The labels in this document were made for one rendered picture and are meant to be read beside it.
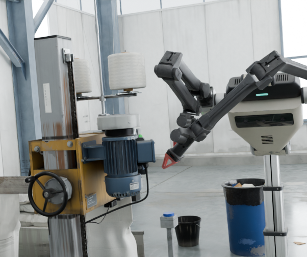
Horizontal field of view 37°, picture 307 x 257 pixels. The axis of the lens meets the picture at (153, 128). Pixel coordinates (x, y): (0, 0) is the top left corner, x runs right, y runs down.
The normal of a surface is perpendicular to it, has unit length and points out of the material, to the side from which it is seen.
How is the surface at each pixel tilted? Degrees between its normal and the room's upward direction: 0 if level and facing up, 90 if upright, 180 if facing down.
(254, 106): 40
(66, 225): 90
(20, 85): 90
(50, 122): 90
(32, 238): 90
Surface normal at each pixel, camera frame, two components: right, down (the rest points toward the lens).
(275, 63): -0.47, -0.35
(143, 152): 0.06, 0.05
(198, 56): -0.36, 0.07
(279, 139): -0.22, 0.70
